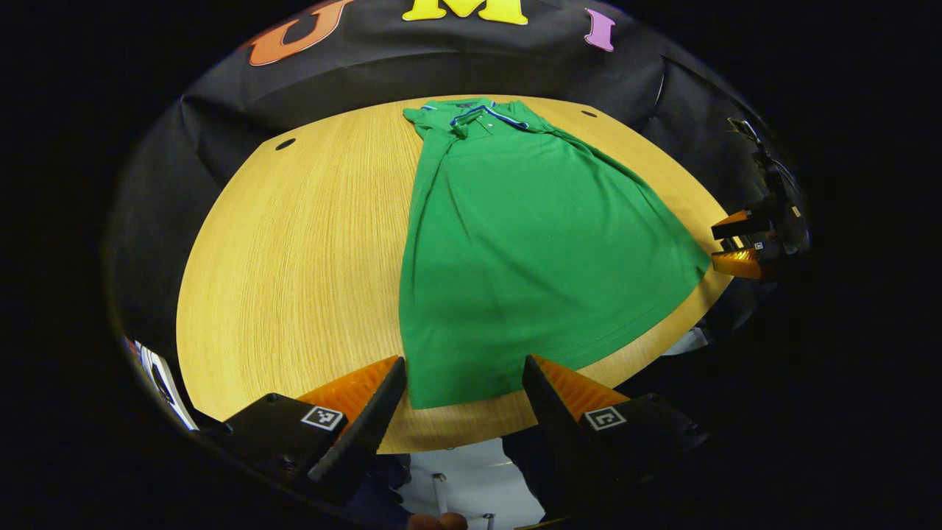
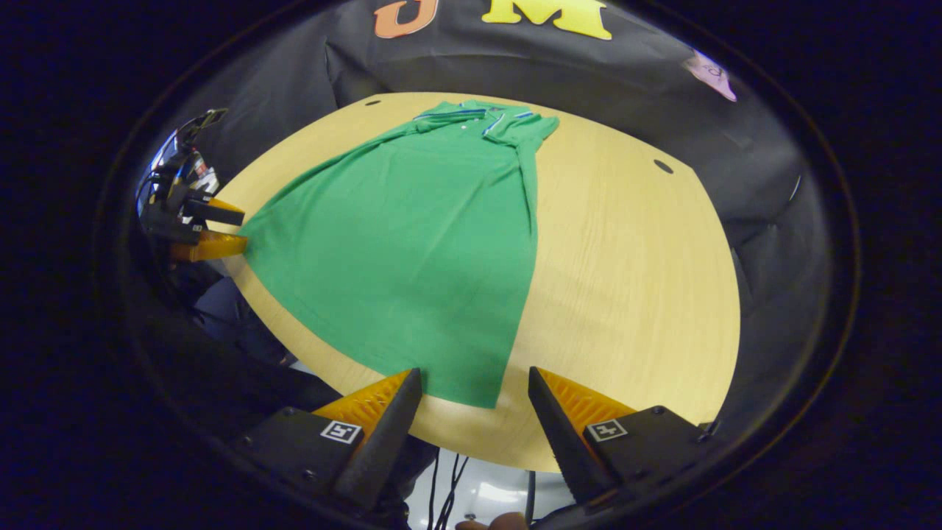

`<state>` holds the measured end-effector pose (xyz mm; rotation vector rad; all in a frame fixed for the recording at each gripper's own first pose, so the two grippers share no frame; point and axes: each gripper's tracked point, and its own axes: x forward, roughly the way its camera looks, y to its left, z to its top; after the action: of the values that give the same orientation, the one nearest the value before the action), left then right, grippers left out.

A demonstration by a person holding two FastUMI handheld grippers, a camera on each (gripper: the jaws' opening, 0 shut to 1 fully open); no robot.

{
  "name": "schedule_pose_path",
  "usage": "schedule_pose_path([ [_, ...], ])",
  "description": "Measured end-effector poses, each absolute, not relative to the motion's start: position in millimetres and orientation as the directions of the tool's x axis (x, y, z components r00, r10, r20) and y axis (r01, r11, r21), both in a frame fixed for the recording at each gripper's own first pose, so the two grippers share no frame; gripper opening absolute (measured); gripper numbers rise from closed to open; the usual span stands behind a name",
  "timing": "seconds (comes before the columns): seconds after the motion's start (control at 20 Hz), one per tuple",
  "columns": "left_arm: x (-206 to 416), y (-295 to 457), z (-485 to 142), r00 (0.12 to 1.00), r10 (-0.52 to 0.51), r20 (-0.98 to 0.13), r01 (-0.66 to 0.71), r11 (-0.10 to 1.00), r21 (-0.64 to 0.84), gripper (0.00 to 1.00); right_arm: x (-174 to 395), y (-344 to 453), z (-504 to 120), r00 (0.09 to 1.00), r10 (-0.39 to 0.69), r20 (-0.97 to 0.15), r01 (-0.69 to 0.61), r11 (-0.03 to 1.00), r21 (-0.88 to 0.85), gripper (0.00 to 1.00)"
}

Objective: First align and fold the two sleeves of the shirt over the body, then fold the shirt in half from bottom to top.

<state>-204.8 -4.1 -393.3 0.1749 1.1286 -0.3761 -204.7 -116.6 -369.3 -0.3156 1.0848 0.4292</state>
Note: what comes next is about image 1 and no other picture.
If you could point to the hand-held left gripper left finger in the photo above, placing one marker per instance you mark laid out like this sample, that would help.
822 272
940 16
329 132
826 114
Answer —
368 427

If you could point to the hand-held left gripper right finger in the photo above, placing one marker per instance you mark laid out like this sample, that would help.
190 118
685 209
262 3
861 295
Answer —
548 419

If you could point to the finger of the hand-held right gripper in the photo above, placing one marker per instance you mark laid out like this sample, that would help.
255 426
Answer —
739 224
739 265

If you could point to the green T-shirt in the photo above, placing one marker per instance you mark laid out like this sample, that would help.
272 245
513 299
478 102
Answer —
530 258

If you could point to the white side desk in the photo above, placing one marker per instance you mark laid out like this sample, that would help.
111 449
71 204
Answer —
165 383

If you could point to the black backdrop cloth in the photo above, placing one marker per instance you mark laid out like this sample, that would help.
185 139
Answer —
412 59

